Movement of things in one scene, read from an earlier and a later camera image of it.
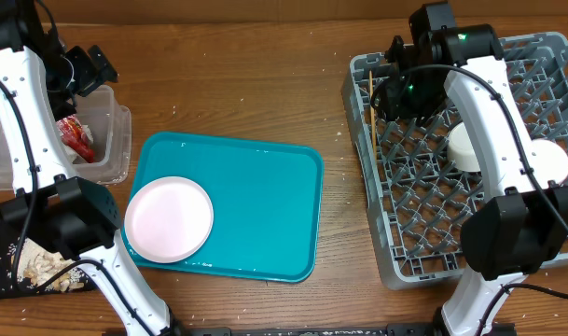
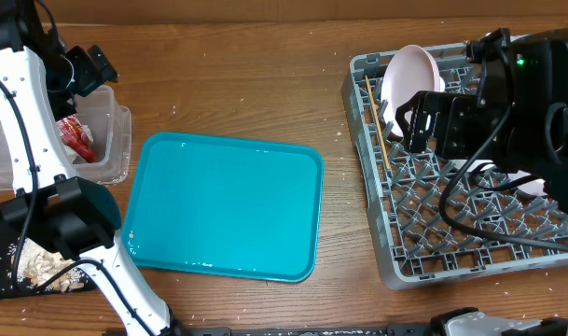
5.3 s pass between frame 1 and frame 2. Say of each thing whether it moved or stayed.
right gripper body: moved
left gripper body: stayed
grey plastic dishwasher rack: stayed
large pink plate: moved
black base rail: stayed
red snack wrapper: stayed
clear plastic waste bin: stayed
